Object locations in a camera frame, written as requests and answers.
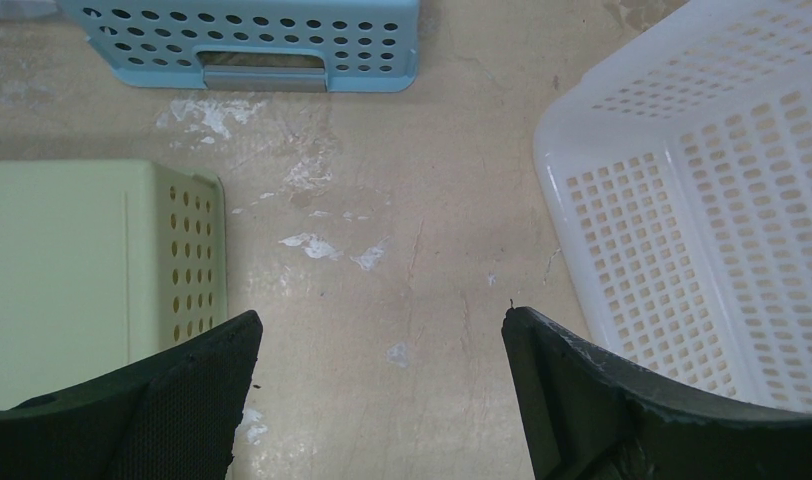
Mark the clear plastic screw organizer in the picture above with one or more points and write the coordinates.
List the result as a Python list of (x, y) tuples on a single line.
[(27, 10)]

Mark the blue perforated plastic basket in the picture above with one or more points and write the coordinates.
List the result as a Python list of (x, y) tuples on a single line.
[(300, 46)]

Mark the white perforated plastic basket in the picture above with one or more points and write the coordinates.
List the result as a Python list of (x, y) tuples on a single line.
[(678, 175)]

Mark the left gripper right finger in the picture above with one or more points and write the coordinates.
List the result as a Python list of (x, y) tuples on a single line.
[(588, 413)]

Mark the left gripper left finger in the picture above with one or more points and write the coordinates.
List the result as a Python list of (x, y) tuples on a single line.
[(172, 415)]

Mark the green perforated plastic basket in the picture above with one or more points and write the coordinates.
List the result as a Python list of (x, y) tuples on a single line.
[(103, 263)]

